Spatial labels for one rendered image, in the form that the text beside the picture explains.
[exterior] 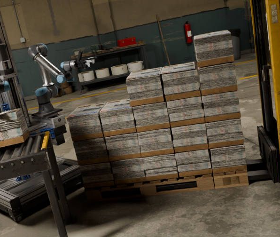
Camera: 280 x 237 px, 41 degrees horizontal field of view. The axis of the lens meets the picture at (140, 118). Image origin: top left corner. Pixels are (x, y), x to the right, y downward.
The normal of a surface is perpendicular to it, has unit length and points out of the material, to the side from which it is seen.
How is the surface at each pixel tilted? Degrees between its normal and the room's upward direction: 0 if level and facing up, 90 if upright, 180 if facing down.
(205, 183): 90
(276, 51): 90
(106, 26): 90
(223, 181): 90
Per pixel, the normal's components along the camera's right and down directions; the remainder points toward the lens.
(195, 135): -0.13, 0.28
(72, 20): 0.18, 0.23
